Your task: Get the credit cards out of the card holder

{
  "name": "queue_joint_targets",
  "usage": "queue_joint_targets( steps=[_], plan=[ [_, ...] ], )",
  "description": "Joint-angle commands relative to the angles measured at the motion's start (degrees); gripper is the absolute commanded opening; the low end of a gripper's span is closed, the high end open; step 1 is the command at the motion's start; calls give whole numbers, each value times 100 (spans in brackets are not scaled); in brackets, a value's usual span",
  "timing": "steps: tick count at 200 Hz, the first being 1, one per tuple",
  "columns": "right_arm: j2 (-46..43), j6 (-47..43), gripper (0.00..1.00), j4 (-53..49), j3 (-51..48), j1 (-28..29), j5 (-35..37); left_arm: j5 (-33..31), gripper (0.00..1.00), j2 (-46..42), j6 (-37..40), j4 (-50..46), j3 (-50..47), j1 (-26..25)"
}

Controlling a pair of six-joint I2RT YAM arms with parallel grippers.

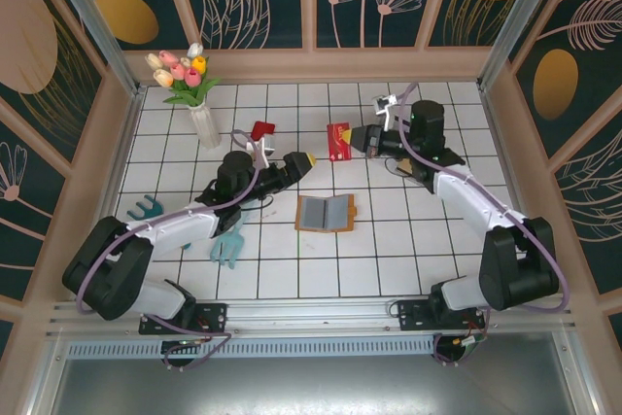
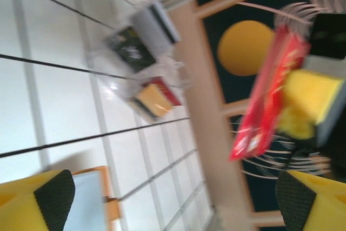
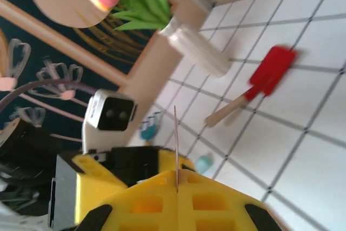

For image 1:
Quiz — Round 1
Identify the red credit card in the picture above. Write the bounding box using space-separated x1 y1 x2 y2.
327 121 354 162

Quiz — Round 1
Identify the tan leather card holder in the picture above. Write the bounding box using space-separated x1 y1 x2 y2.
294 193 360 234

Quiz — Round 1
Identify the clear acrylic card box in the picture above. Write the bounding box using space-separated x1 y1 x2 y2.
388 155 423 187

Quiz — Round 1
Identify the red toy shovel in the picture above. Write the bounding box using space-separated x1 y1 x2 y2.
251 121 277 144

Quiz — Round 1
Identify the white ribbed vase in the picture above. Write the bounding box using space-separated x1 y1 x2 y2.
188 102 223 150

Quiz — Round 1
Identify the light blue toy rake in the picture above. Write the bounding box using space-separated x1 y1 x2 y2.
209 220 246 269

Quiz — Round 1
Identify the dark teal toy rake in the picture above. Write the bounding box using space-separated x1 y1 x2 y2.
126 194 192 250

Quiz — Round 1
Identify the artificial tulip bouquet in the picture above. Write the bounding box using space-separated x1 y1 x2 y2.
144 42 223 108

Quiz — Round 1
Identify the small green circuit board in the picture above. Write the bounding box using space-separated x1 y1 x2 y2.
451 329 487 356

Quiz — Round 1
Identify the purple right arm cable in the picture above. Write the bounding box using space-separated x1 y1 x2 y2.
396 83 570 368

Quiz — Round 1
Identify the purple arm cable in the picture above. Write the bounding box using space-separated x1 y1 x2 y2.
396 83 570 368
75 128 266 370

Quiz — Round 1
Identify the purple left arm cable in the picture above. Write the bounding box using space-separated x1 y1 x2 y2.
75 128 266 370

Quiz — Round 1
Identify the aluminium frame post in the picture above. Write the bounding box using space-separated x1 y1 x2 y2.
41 0 143 96
477 0 569 91

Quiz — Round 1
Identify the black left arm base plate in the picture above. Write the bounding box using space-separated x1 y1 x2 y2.
139 301 228 336

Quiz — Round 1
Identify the aluminium mounting rail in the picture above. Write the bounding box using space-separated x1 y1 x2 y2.
46 293 579 339

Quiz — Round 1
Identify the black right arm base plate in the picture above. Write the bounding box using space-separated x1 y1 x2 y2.
397 297 487 334

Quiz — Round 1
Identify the slotted grey cable tray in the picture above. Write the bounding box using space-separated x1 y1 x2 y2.
65 335 437 359

